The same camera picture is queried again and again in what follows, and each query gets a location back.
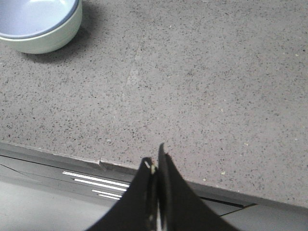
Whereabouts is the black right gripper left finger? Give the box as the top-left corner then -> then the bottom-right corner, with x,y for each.
88,157 -> 158,231

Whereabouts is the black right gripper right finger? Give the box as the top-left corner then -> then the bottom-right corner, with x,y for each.
157,144 -> 237,231

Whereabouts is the light green bowl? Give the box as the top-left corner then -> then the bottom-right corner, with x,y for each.
0,0 -> 82,54

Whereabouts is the light blue bowl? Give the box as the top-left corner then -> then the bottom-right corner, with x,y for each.
0,0 -> 78,39

